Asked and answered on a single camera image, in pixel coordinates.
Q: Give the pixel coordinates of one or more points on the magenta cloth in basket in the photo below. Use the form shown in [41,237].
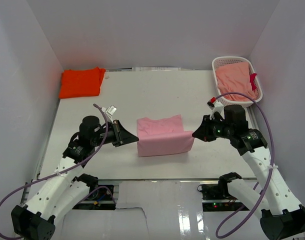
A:
[252,78]

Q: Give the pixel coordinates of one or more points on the pink t shirt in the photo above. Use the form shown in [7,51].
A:
[162,137]

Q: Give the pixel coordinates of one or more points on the folded orange t shirt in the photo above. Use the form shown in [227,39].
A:
[81,83]

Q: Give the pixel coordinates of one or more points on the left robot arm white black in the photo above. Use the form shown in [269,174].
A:
[37,219]

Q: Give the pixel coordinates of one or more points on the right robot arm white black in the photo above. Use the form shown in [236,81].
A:
[280,213]

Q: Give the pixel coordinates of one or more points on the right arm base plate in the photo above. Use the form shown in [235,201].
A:
[214,201]

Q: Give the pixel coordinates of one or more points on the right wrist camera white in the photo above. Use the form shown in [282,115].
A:
[216,108]

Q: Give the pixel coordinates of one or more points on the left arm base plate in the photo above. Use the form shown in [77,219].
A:
[100,200]

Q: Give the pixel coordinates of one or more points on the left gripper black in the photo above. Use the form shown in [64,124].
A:
[122,136]

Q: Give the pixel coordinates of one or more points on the peach t shirt in basket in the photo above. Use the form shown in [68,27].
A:
[235,77]

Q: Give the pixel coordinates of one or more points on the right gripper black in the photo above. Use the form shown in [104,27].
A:
[203,132]

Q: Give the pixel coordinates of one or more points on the aluminium frame rail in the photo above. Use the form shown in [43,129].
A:
[25,194]

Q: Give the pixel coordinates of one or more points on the printed paper label strip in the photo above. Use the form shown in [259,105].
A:
[151,69]

